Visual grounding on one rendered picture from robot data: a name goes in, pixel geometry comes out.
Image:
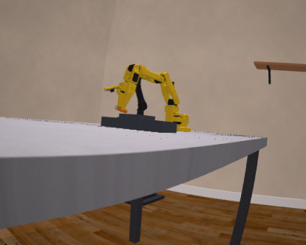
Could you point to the orange battery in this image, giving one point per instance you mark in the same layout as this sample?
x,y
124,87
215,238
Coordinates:
x,y
119,109

